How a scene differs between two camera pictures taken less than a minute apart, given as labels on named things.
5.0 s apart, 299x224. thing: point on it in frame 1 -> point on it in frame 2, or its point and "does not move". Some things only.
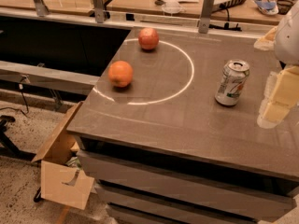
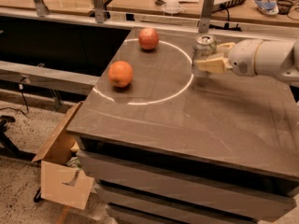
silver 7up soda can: x=234 y=76 -> x=204 y=47
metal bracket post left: x=41 y=8 does not move
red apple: x=148 y=38 does not move
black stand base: x=8 y=147 does not move
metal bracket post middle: x=98 y=3 does not move
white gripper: x=289 y=39 -> x=244 y=57
